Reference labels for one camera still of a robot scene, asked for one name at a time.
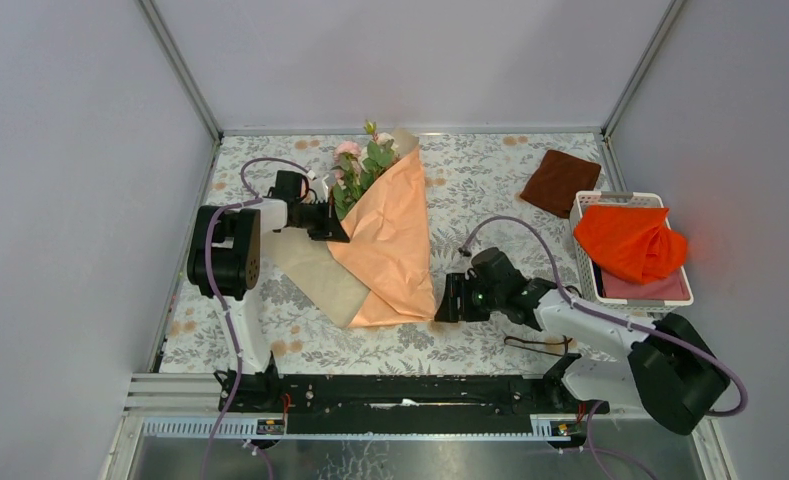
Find white plastic basket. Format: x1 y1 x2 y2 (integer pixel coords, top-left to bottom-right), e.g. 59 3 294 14
569 191 694 313

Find brown towel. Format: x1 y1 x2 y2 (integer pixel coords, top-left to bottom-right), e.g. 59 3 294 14
520 150 601 219

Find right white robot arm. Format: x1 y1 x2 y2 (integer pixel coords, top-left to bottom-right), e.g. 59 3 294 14
434 247 732 435

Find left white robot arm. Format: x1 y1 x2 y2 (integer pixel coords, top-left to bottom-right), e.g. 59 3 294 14
186 170 349 411

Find pink cloth in basket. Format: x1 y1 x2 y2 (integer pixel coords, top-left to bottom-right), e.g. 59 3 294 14
601 270 690 301

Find peach wrapping paper sheet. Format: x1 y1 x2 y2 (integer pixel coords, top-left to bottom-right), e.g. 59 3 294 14
264 127 438 331

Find pink fake rose spray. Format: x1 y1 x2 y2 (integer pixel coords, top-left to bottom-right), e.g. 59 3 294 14
360 133 400 175

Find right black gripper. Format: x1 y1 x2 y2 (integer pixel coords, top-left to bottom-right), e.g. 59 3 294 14
433 272 504 322

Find pale pink fake flower stem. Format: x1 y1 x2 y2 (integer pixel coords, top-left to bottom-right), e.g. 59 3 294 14
331 168 367 220

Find large pink fake rose stem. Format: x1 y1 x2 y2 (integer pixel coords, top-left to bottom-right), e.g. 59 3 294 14
334 141 362 174

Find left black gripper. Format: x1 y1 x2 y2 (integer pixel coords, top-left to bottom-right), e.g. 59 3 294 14
290 196 348 241

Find orange cloth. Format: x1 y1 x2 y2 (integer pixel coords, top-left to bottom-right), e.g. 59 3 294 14
573 205 688 285

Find floral patterned table mat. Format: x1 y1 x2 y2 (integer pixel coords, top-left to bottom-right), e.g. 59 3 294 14
159 133 602 375

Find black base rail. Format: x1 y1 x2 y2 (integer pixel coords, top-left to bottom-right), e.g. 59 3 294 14
214 370 609 434

